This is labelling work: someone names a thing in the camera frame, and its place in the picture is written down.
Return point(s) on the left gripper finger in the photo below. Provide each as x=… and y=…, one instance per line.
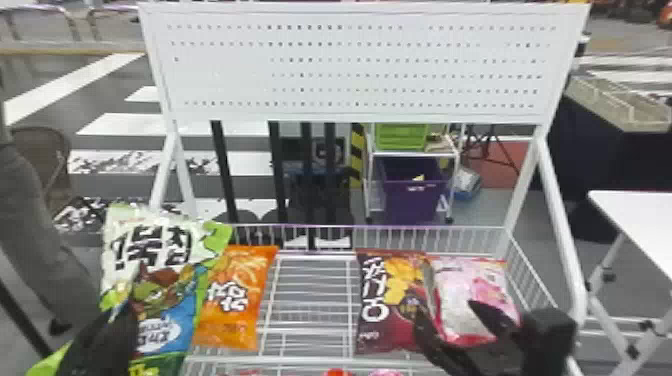
x=107, y=346

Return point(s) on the white side table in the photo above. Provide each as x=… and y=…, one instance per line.
x=638, y=220

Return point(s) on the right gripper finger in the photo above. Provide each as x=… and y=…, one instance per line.
x=491, y=320
x=441, y=352

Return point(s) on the purple crate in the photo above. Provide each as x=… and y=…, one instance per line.
x=412, y=191

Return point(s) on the green snack packet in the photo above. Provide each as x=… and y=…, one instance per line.
x=157, y=246

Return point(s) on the pink snack packet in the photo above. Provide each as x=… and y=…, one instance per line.
x=467, y=286

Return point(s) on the yellow black striped post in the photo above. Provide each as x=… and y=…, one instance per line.
x=357, y=152

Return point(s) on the maroon snack packet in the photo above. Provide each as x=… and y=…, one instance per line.
x=388, y=299

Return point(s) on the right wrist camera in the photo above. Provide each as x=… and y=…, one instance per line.
x=548, y=336

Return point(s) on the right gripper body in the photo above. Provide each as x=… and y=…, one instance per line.
x=501, y=359

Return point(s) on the orange snack packet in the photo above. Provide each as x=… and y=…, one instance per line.
x=236, y=294

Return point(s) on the white shelf trolley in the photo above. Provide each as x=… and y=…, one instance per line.
x=367, y=173

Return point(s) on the green basket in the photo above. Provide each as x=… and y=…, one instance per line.
x=401, y=137

